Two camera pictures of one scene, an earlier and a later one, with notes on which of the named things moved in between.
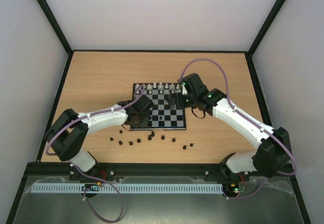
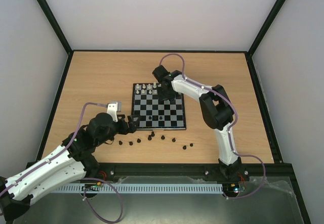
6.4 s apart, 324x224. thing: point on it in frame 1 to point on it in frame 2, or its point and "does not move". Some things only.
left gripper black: (145, 123) to (132, 128)
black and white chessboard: (162, 117) does not move
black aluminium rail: (103, 172) does not move
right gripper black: (177, 100) to (166, 94)
